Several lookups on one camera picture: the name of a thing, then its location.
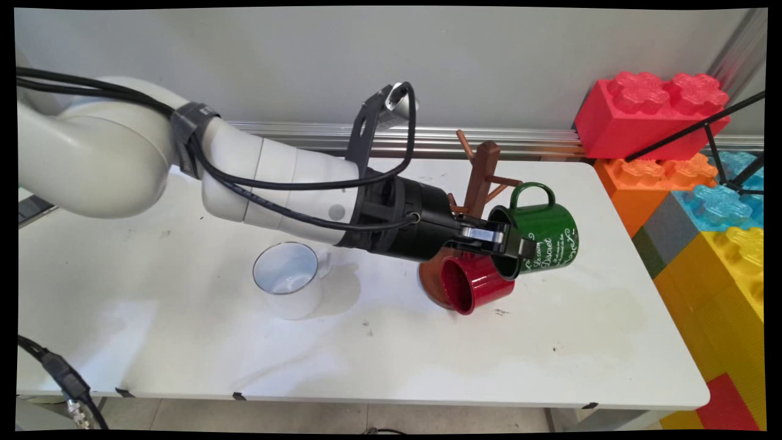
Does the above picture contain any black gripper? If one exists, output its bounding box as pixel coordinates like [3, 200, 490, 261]
[338, 176, 539, 263]

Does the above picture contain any green enamel mug white print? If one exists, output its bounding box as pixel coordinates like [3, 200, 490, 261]
[487, 181, 580, 281]

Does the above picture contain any red enamel mug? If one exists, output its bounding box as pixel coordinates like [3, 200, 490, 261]
[440, 252, 516, 316]

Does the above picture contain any brown wooden mug tree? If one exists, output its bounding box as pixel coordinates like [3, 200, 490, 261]
[418, 130, 524, 310]

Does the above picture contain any large orange toy brick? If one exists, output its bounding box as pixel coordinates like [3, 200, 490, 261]
[594, 153, 719, 238]

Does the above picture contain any large dark green toy brick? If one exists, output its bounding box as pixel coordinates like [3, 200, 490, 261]
[632, 227, 668, 279]

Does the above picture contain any large grey toy brick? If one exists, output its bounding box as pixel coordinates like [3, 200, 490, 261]
[641, 192, 703, 266]

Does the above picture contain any large red toy brick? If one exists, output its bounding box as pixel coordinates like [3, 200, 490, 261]
[574, 71, 731, 161]

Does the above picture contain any large blue toy brick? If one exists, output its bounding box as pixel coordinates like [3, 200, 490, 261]
[672, 150, 766, 233]

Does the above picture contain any large dark yellow toy brick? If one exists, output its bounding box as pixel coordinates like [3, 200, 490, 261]
[652, 243, 766, 430]

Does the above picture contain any black tripod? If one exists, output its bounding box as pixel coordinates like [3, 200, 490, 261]
[623, 92, 766, 196]

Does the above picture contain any aluminium upright profile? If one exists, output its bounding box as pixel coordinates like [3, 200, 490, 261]
[707, 9, 767, 87]

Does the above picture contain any dark smartphone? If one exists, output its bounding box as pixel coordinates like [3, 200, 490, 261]
[18, 194, 59, 230]

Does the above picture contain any aluminium rail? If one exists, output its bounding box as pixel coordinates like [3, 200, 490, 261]
[229, 121, 764, 162]

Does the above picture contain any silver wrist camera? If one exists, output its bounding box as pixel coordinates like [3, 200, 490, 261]
[385, 82, 421, 120]

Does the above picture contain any black camera bracket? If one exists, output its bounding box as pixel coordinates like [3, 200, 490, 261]
[345, 86, 398, 184]

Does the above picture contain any black camera cable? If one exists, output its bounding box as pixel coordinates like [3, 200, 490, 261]
[15, 66, 418, 191]

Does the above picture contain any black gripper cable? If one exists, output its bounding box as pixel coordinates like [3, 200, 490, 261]
[15, 71, 422, 233]

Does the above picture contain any black strap on arm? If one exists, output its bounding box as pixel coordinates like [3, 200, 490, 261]
[169, 102, 221, 180]

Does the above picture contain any black cable with connector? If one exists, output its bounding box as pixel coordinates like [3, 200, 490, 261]
[17, 335, 109, 430]

